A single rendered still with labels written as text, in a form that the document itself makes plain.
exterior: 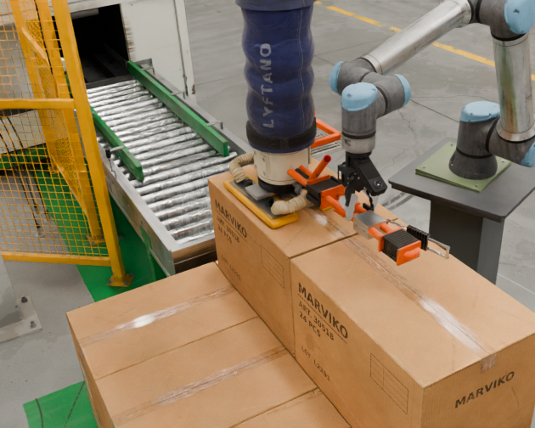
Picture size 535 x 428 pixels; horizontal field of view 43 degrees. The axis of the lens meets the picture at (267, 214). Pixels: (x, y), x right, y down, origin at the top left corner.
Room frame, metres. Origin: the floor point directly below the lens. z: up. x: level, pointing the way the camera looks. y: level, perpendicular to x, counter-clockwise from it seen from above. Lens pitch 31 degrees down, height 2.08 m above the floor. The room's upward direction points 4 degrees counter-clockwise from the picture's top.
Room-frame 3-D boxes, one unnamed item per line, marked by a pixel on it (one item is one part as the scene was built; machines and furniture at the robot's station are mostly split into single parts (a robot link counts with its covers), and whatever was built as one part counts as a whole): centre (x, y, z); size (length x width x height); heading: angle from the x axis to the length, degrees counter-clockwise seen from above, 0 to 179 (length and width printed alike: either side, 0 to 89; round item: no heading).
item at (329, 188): (1.78, -0.18, 1.07); 0.10 x 0.08 x 0.06; 118
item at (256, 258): (1.99, -0.10, 0.74); 0.60 x 0.40 x 0.40; 26
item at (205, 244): (2.37, 0.08, 0.58); 0.70 x 0.03 x 0.06; 116
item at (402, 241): (1.47, -0.34, 1.07); 0.08 x 0.07 x 0.05; 28
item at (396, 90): (1.72, -0.34, 1.39); 0.12 x 0.12 x 0.09; 40
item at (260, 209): (1.95, 0.02, 0.97); 0.34 x 0.10 x 0.05; 28
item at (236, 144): (3.57, 0.29, 0.50); 2.31 x 0.05 x 0.19; 26
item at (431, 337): (1.44, -0.37, 0.74); 0.60 x 0.40 x 0.40; 26
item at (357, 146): (1.64, -0.26, 1.30); 0.10 x 0.09 x 0.05; 116
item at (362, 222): (1.59, -0.28, 1.06); 0.07 x 0.07 x 0.04; 28
